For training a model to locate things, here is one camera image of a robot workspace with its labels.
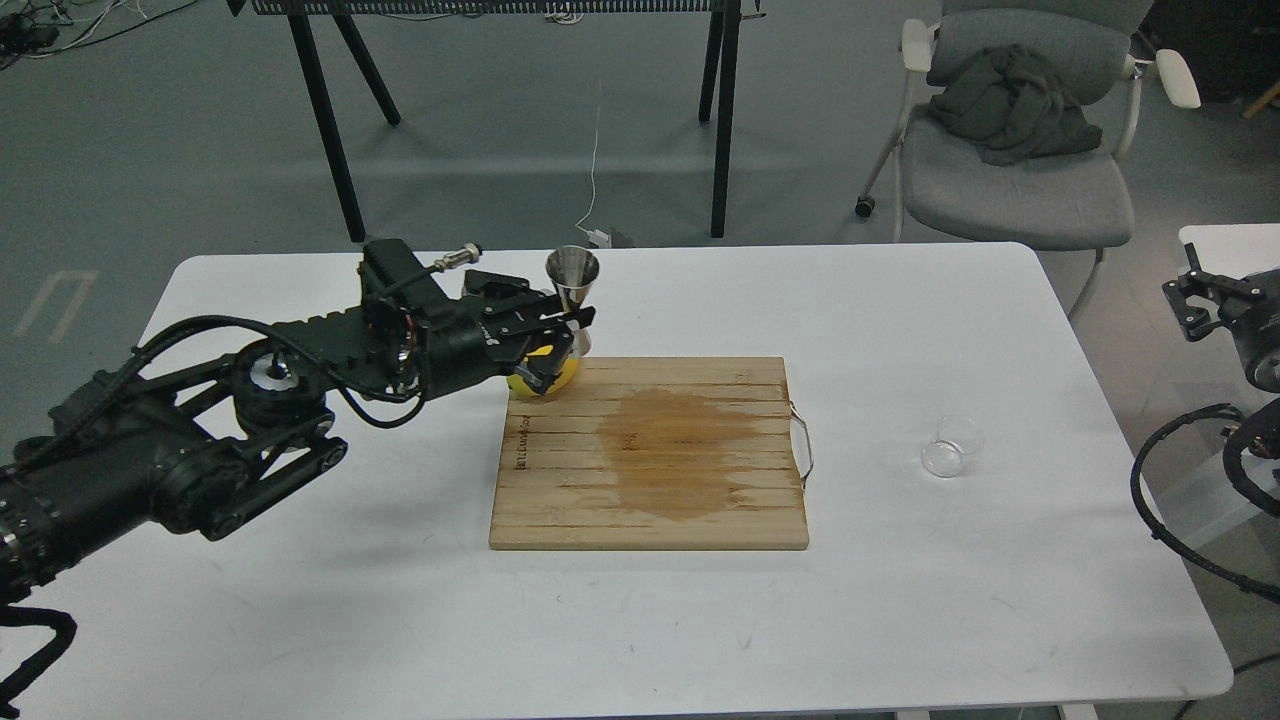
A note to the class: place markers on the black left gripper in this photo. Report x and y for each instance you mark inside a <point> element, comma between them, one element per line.
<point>501,326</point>

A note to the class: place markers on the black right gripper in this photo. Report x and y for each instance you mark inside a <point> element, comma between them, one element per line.
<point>1248,307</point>

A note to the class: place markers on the steel jigger shaker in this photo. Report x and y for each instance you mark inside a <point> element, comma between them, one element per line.
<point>573,270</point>

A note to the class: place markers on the clear plastic measuring cup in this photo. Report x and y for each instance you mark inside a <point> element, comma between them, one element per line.
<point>957,439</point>

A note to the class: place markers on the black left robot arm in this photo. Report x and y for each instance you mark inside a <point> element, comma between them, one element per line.
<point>218,418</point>

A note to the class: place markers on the yellow lemon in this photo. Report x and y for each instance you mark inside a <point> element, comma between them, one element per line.
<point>536,377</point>

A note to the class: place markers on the white side table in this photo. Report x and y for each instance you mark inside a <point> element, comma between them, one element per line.
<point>1234,250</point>

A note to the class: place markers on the wooden cutting board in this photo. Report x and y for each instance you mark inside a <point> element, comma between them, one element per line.
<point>653,454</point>

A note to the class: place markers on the grey office chair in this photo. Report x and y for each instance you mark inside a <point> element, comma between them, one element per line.
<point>1061,204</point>

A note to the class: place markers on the dark green cloth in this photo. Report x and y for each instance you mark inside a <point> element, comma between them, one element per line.
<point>1012,105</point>

